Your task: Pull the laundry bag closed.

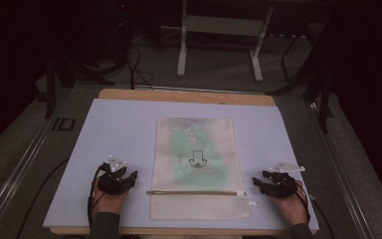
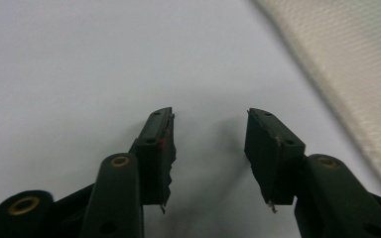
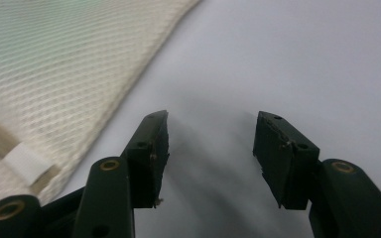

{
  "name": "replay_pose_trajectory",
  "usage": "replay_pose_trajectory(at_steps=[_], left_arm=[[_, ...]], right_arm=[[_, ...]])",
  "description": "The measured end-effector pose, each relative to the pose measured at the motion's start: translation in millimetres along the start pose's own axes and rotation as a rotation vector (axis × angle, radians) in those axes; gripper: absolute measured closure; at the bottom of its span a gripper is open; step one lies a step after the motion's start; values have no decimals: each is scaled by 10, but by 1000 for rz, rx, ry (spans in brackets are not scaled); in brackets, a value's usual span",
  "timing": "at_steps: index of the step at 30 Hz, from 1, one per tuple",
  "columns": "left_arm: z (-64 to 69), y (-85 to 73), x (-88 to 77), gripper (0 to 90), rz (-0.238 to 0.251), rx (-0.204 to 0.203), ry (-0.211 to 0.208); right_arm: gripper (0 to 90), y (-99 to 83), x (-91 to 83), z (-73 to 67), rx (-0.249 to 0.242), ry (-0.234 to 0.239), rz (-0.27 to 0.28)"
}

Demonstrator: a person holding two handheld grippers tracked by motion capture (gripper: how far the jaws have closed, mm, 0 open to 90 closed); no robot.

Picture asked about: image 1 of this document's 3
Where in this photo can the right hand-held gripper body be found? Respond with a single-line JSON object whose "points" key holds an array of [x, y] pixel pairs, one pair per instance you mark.
{"points": [[283, 186]]}

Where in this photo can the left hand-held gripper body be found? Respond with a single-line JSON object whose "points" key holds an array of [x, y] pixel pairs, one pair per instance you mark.
{"points": [[111, 184]]}

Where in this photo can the beige mesh zipper bag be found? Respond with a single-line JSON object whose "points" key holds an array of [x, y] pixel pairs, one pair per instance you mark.
{"points": [[197, 205]]}

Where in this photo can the person's left hand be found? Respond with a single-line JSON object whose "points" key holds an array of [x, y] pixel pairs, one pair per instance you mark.
{"points": [[107, 203]]}

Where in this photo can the person's right hand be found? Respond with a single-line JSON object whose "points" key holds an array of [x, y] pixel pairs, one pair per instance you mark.
{"points": [[291, 209]]}

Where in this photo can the pale blue foam mat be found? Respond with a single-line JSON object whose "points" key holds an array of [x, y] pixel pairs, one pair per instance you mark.
{"points": [[119, 132]]}

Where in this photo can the green garment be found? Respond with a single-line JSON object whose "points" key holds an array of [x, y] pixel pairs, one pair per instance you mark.
{"points": [[185, 159]]}

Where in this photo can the black metal stand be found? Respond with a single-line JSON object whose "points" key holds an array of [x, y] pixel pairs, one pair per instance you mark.
{"points": [[323, 106], [50, 96]]}

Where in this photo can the wooden table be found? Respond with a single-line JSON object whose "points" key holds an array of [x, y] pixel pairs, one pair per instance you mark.
{"points": [[179, 96]]}

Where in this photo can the white metal stand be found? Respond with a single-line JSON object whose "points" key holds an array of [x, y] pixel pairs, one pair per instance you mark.
{"points": [[224, 25]]}

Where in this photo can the metal floor rail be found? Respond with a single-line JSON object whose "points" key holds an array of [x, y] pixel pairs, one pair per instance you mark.
{"points": [[16, 172], [344, 179]]}

